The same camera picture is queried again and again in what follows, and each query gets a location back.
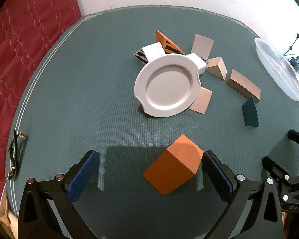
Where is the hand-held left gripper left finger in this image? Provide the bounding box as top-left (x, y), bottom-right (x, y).
top-left (17, 150), bottom-right (100, 239)

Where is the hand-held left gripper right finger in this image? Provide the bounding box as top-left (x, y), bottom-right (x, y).
top-left (202, 151), bottom-right (282, 239)

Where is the plain orange wooden block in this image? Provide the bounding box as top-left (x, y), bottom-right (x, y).
top-left (143, 134), bottom-right (204, 196)

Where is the teal wooden block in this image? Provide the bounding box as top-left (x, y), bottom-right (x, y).
top-left (241, 96), bottom-right (260, 127)

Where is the brown wooden block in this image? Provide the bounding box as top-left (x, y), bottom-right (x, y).
top-left (226, 70), bottom-right (261, 104)

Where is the clear plastic bowl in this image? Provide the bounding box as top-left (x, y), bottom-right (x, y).
top-left (254, 38), bottom-right (299, 102)

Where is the white round plate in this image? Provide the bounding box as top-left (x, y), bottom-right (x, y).
top-left (134, 53), bottom-right (202, 118)

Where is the light wooden wedge block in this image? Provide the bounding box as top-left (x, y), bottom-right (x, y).
top-left (206, 57), bottom-right (227, 81)

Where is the tan flat wooden block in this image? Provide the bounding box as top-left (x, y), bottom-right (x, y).
top-left (189, 87), bottom-right (213, 115)

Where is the beige cloth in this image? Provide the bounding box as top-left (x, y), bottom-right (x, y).
top-left (0, 199), bottom-right (18, 239)

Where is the plain white block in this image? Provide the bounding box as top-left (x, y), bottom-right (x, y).
top-left (189, 53), bottom-right (207, 75)

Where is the pale beige flat block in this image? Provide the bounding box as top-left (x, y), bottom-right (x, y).
top-left (191, 34), bottom-right (214, 60)

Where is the white block with striped side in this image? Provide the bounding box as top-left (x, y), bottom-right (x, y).
top-left (134, 43), bottom-right (165, 64)

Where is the red quilted blanket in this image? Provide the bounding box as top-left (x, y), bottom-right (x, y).
top-left (0, 0), bottom-right (82, 205)

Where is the orange block with striped side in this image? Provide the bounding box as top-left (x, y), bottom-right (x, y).
top-left (155, 30), bottom-right (185, 55)

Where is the black strap with metal buckles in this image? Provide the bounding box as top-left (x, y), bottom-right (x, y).
top-left (7, 129), bottom-right (28, 181)

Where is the black power cable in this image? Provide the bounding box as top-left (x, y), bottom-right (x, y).
top-left (285, 33), bottom-right (299, 58)

